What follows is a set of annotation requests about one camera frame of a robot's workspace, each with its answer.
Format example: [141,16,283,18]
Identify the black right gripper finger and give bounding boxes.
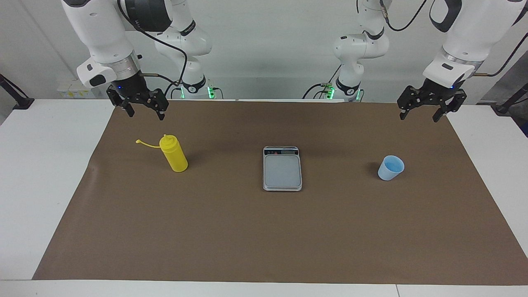
[144,89,169,121]
[106,87,135,118]

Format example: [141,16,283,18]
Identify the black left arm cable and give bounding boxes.
[379,0,528,77]

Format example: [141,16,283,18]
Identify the brown table mat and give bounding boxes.
[32,99,528,286]

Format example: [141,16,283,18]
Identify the black clamp stand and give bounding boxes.
[0,73,35,110]
[495,82,528,115]

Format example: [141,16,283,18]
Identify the black base cable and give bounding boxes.
[302,65,344,100]
[164,82,224,100]

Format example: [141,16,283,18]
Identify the light blue plastic cup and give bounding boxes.
[378,156,405,181]

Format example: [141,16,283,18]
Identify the yellow squeeze bottle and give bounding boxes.
[136,134,189,172]

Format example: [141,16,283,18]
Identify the silver digital kitchen scale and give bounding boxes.
[263,146,303,192]

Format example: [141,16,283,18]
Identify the white wall socket strip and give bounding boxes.
[57,80,96,99]

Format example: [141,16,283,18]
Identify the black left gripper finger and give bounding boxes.
[432,91,467,123]
[397,85,425,120]

